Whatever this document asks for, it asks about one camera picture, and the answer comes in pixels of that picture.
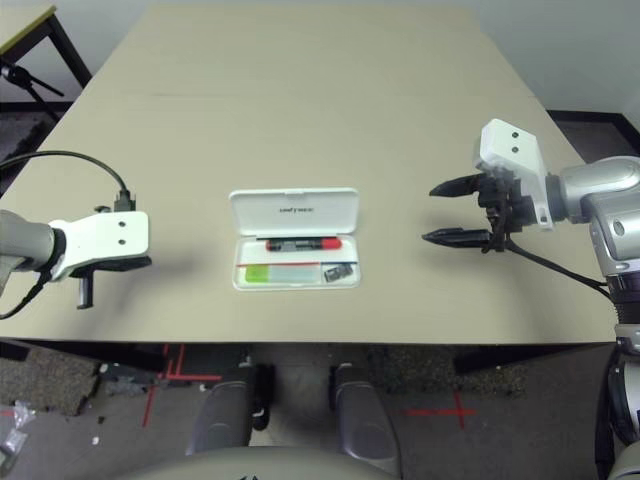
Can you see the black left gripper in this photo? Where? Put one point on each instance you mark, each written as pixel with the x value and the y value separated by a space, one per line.
pixel 86 292

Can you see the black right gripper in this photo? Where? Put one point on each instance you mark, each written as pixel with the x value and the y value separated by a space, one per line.
pixel 507 205

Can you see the red black whiteboard marker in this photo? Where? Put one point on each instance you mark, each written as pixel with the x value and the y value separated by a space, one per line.
pixel 330 244

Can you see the translucent white green eraser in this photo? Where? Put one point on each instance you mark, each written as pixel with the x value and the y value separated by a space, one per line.
pixel 257 274

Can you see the small black grey clip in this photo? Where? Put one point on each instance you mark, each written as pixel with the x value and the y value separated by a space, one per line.
pixel 337 273

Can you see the white plastic pencil case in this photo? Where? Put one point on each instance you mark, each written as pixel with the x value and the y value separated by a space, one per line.
pixel 295 210

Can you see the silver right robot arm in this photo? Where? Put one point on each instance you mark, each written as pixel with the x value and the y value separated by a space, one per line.
pixel 610 190

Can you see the grey crumpled floor scrap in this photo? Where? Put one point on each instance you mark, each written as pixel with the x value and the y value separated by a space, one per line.
pixel 127 380

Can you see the brown speckled carpet piece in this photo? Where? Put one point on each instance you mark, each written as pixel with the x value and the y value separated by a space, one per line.
pixel 45 380
pixel 425 370

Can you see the dark grey foam mat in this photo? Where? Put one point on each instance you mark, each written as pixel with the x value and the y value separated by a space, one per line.
pixel 30 140

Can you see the grey left robot leg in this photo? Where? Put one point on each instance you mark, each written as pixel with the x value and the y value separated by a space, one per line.
pixel 220 420

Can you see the grey robot leg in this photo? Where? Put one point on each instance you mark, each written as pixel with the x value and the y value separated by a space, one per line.
pixel 220 420
pixel 365 415

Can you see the clear plastic bag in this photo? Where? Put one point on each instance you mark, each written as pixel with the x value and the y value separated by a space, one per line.
pixel 15 430

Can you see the black tripod stand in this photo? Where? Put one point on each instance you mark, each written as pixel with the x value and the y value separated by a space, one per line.
pixel 27 80

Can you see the grey right robot leg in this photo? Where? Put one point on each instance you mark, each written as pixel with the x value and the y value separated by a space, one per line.
pixel 365 415

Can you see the grey robot torso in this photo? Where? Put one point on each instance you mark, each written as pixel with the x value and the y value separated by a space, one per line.
pixel 260 465

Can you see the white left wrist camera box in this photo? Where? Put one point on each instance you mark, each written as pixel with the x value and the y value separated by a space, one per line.
pixel 110 235

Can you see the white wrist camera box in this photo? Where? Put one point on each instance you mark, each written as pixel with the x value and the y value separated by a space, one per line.
pixel 110 235
pixel 510 150

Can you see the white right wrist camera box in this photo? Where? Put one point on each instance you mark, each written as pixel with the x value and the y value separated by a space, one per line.
pixel 510 150

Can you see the side table with black frame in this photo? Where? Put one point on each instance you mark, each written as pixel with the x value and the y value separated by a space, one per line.
pixel 30 27

